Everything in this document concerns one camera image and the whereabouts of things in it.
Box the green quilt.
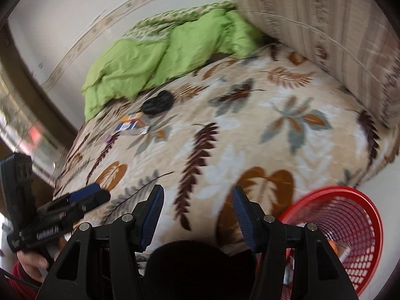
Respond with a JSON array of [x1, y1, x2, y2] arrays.
[[81, 0, 266, 121]]

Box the person's left forearm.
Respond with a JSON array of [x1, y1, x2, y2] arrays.
[[4, 261, 41, 300]]

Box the striped beige pillow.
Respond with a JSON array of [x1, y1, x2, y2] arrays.
[[234, 0, 400, 129]]

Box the white medicine box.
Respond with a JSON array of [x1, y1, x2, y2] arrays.
[[337, 242, 353, 259]]

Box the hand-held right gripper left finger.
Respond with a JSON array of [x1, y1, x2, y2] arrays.
[[35, 184, 165, 300]]

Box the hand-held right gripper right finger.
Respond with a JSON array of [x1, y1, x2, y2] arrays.
[[232, 186, 360, 300]]

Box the orange cardboard box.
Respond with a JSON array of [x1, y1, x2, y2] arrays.
[[116, 112, 149, 134]]

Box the black cloth item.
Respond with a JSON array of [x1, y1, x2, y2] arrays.
[[142, 90, 174, 116]]

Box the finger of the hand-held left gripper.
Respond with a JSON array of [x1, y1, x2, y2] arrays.
[[47, 190, 112, 223], [53, 183, 101, 207]]

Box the black cable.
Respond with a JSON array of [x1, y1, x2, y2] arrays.
[[0, 267, 42, 289]]

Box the person's left hand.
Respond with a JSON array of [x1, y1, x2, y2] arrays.
[[16, 246, 64, 284]]

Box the red mesh plastic basket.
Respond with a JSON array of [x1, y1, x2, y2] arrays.
[[256, 186, 384, 299]]

